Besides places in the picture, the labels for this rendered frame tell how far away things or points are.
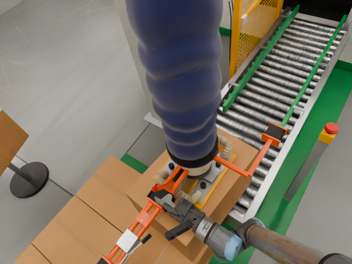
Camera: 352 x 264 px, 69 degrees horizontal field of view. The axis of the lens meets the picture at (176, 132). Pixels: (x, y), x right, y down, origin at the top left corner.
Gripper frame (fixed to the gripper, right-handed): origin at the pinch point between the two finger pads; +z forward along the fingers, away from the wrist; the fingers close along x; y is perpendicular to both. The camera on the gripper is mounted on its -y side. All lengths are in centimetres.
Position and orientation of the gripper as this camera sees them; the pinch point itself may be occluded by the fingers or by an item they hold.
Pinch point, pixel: (157, 202)
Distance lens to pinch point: 114.6
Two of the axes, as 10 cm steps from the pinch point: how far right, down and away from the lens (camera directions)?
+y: 5.8, -7.1, 4.0
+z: -8.1, -4.2, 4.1
